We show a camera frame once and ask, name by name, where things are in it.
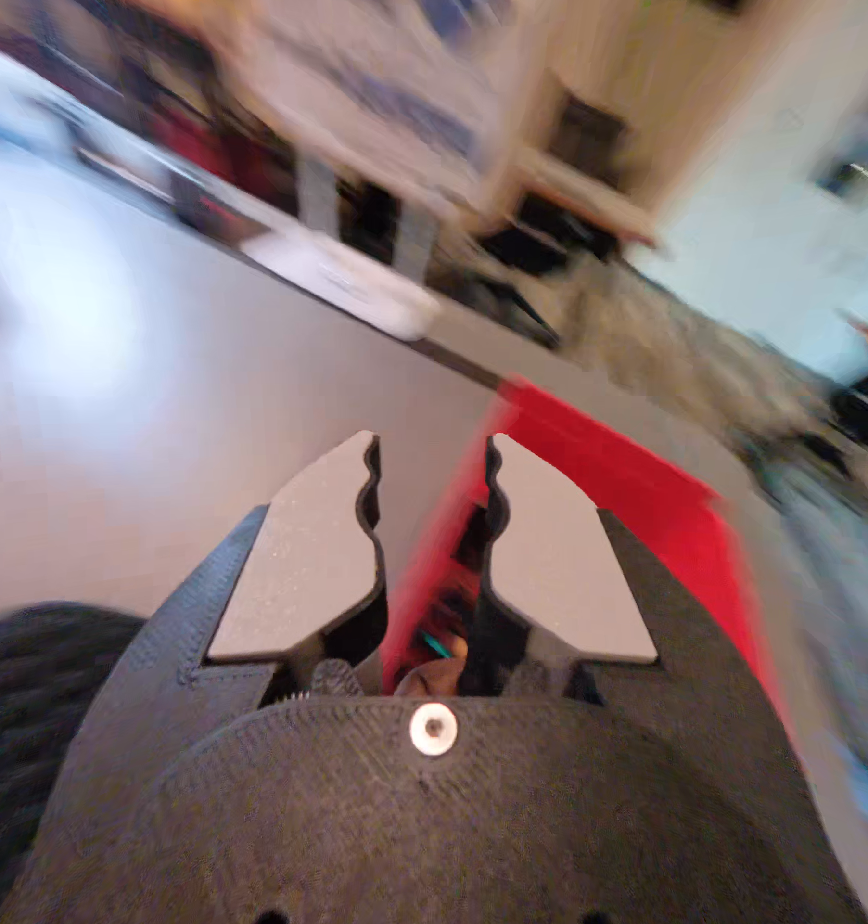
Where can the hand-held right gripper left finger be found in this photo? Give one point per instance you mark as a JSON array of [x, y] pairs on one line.
[[304, 570]]

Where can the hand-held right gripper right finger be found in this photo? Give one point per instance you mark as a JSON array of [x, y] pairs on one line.
[[557, 570]]

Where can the red plastic bin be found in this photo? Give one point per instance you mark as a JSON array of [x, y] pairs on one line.
[[658, 491]]

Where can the person's right hand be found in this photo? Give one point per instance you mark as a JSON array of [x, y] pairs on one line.
[[430, 680]]

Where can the black honeycomb pad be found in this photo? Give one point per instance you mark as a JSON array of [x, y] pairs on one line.
[[30, 722]]

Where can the wooden office desk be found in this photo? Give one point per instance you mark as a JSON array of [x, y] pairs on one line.
[[585, 195]]

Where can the black office chair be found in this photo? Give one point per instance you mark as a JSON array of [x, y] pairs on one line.
[[589, 137]]

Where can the instruction board on stand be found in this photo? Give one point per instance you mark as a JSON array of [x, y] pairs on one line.
[[376, 108]]

